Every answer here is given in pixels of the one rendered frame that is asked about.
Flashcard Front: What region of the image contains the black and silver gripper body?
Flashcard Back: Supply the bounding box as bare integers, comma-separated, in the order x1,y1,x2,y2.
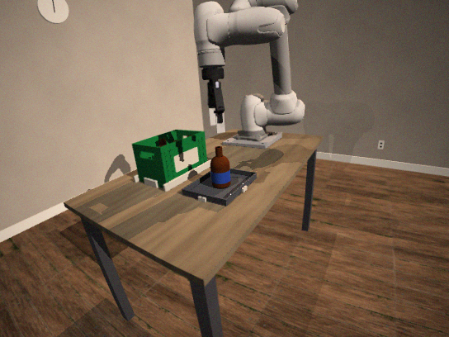
201,67,225,92

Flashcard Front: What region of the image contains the green bottle crate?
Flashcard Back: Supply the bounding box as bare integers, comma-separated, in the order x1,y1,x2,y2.
132,130,207,188

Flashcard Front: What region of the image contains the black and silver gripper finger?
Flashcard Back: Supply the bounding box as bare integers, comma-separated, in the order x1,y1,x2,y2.
209,82,225,133
207,83,216,126

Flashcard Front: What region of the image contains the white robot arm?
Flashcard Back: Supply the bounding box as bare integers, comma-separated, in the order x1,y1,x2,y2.
194,0,305,142

